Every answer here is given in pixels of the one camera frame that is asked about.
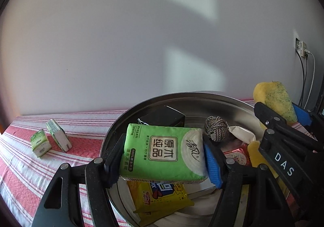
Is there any round metal basin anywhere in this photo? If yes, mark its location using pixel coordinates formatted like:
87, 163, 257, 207
100, 90, 314, 227

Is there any white plug adapter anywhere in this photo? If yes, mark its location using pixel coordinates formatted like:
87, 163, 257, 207
299, 42, 309, 57

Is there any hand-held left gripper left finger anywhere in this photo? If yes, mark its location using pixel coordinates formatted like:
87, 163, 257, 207
30, 133, 127, 227

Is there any beige snack packet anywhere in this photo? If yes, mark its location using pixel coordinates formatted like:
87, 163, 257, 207
228, 125, 257, 144

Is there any red white striped tablecloth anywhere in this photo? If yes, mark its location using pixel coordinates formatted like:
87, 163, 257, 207
0, 99, 256, 227

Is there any yellow green speckled sponge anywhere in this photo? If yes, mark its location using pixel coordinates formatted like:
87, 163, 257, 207
253, 81, 298, 124

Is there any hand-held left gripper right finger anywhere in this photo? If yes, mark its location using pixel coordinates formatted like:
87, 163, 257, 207
202, 135, 295, 227

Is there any green tissue pack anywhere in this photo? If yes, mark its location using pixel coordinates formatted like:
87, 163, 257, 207
46, 119, 72, 152
30, 129, 52, 158
119, 123, 209, 185

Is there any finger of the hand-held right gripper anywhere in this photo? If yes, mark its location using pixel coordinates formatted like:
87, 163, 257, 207
292, 104, 312, 126
254, 102, 294, 153

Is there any woven rope ball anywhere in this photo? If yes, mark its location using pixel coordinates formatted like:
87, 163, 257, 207
205, 116, 229, 143

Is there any yellow cracker packet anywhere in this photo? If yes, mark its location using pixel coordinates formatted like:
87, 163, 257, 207
127, 180, 195, 215

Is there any white cable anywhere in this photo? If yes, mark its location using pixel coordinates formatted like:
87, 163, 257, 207
307, 52, 316, 108

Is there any black box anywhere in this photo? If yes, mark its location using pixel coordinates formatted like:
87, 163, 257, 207
137, 106, 186, 127

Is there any red snack packet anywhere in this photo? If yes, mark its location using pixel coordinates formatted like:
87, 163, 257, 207
224, 146, 251, 166

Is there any black cable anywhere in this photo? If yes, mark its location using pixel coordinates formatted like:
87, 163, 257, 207
296, 52, 306, 106

